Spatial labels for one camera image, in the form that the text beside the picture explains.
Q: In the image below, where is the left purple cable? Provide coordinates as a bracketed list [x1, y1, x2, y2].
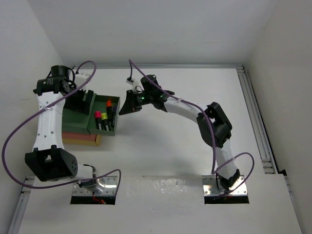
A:
[1, 60, 122, 190]

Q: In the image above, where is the orange highlighter marker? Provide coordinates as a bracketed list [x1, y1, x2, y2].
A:
[106, 100, 113, 122]

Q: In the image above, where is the yellow highlighter marker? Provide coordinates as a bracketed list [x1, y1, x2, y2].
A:
[101, 113, 110, 131]

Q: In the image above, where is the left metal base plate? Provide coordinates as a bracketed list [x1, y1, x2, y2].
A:
[72, 176, 118, 196]

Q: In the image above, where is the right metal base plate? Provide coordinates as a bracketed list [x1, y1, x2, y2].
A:
[202, 175, 248, 197]

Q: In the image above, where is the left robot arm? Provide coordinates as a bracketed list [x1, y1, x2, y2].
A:
[25, 65, 96, 182]

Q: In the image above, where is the purple highlighter marker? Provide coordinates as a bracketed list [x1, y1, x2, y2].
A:
[111, 105, 117, 128]

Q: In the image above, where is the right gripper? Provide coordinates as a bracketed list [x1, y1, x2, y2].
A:
[119, 89, 153, 115]

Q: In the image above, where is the yellow bottom drawer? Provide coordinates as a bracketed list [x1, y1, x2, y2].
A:
[62, 135, 102, 146]

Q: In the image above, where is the pink highlighter marker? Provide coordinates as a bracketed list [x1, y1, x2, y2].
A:
[94, 111, 103, 130]

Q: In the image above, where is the metal base plate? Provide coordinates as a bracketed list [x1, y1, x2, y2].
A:
[72, 176, 118, 196]
[202, 175, 248, 197]

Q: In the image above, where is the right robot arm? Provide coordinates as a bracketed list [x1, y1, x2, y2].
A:
[119, 75, 240, 192]

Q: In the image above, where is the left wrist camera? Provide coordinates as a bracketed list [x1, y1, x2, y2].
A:
[75, 73, 90, 88]

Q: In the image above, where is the coral drawer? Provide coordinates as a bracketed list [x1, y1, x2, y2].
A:
[62, 132, 97, 141]

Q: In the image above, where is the green top drawer box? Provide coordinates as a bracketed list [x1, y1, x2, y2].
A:
[62, 94, 120, 136]

